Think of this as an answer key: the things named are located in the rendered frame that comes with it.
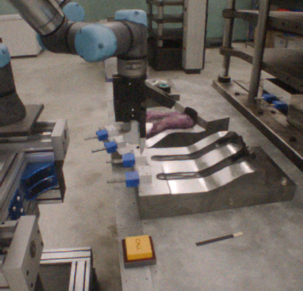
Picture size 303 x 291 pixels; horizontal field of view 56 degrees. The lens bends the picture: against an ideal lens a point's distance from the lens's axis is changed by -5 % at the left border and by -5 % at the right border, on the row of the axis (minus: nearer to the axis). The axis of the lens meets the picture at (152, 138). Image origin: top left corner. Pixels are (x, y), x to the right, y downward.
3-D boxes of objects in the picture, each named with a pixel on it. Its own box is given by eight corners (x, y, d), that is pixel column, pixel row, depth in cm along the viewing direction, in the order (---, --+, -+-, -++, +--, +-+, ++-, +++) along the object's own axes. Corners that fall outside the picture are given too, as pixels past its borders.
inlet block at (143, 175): (107, 193, 87) (106, 178, 84) (107, 183, 91) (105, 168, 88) (151, 189, 88) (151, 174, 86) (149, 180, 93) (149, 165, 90)
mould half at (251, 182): (140, 220, 86) (138, 183, 79) (130, 170, 108) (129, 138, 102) (292, 199, 93) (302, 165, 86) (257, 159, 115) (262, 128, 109)
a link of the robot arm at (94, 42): (63, 61, 63) (96, 51, 71) (102, 66, 57) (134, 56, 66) (59, 24, 59) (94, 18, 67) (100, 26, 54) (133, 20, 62)
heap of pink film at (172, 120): (145, 143, 115) (145, 124, 111) (127, 125, 129) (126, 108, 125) (200, 129, 125) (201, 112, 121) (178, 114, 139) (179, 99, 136)
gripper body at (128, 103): (113, 114, 82) (111, 71, 76) (145, 112, 83) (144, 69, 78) (115, 125, 75) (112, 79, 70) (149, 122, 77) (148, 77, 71)
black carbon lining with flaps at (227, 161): (157, 187, 88) (157, 160, 84) (149, 159, 102) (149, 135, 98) (263, 175, 93) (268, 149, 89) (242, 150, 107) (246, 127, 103)
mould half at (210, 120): (120, 167, 110) (119, 141, 105) (99, 138, 131) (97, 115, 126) (226, 139, 130) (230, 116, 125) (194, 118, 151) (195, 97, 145)
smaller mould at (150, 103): (144, 107, 162) (143, 95, 159) (141, 98, 176) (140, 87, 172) (179, 105, 165) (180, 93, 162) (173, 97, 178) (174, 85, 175)
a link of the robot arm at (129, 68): (145, 53, 76) (149, 60, 68) (145, 70, 78) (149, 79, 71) (115, 54, 75) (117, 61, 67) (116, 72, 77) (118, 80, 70)
